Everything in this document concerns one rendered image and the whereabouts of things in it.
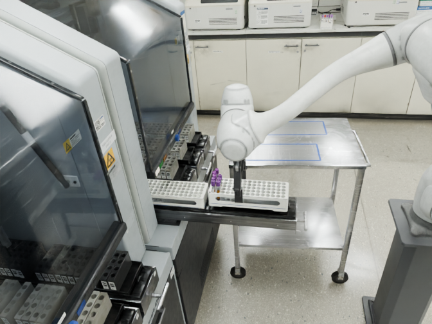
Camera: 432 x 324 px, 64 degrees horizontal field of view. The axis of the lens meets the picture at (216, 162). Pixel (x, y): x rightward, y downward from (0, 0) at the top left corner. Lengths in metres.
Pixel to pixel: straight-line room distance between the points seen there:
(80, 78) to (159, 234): 0.72
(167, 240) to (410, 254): 0.96
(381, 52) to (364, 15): 2.36
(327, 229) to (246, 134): 1.22
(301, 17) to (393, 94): 1.14
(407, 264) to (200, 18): 2.69
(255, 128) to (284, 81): 2.60
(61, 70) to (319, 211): 1.65
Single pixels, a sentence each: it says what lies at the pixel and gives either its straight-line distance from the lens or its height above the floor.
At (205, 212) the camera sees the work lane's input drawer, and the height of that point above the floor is 0.80.
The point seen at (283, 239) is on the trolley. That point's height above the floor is 0.28.
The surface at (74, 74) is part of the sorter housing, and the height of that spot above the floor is 1.45.
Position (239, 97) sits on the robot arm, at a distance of 1.08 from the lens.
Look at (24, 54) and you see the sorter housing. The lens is 0.97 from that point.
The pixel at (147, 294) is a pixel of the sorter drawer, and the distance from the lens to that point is 1.18.
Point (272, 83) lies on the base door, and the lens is 3.57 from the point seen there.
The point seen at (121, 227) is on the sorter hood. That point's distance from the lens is 1.10.
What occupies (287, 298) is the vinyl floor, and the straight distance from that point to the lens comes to 2.09.
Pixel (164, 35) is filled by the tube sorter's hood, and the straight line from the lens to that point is 1.43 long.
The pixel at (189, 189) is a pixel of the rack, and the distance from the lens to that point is 1.39.
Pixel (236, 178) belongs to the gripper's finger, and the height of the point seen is 0.99.
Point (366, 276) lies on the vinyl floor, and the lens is 2.27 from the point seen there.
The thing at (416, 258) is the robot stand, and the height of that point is 0.58.
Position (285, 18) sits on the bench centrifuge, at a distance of 3.41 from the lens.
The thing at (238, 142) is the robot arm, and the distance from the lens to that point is 0.93.
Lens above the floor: 1.72
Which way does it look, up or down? 34 degrees down
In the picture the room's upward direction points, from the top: 5 degrees counter-clockwise
